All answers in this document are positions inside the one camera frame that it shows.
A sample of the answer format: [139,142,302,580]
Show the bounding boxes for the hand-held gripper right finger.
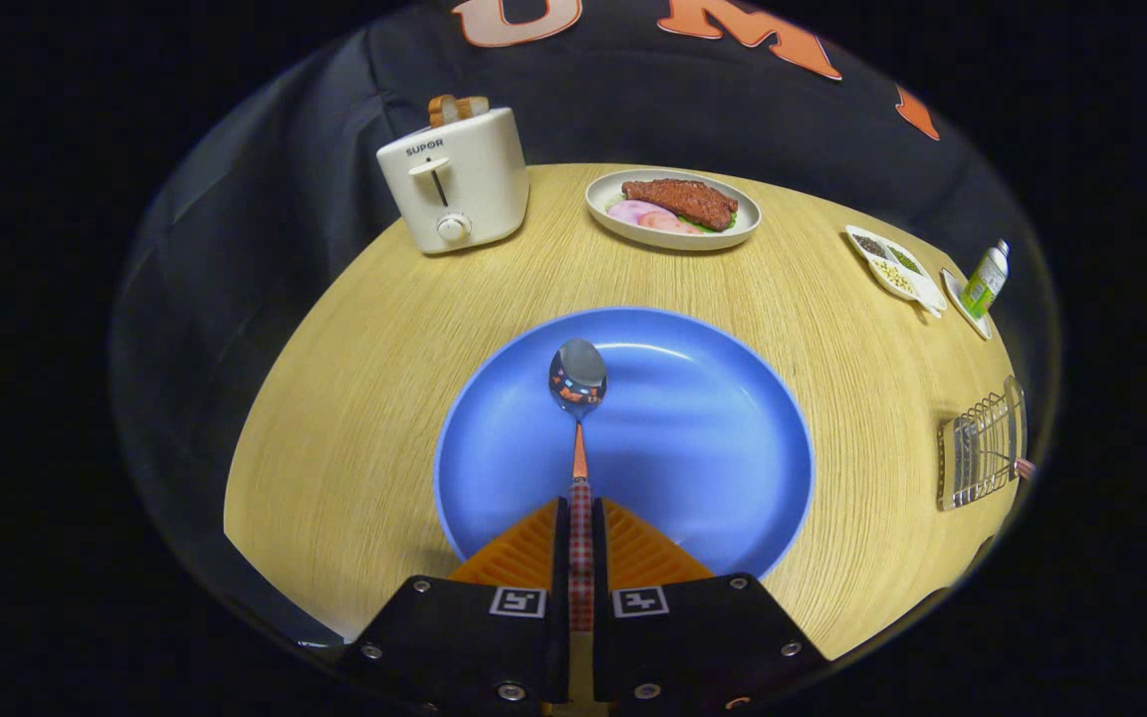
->
[591,496,830,712]

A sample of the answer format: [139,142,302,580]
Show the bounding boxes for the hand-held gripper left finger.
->
[338,496,573,710]

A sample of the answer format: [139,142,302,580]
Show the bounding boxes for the spoon with checked handle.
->
[548,338,609,634]

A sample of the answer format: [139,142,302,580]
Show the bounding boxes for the fork with checked handle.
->
[972,448,1036,482]

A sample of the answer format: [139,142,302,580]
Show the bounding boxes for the blue plate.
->
[433,307,815,581]

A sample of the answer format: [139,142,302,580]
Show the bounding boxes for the perforated metal tray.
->
[937,374,1029,512]

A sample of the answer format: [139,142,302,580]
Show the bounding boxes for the divided white dish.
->
[844,225,949,320]

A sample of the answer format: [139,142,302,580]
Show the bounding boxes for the oval white plate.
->
[584,168,763,251]

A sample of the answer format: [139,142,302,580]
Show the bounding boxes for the small white square tray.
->
[940,267,995,342]

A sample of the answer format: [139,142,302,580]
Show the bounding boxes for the pink ham slices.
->
[605,199,704,236]

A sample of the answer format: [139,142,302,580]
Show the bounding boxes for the brown steak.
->
[621,178,740,232]

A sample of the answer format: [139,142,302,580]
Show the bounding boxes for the white toaster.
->
[376,107,531,256]

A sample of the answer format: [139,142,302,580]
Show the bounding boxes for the silver bottle with green label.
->
[962,238,1012,320]

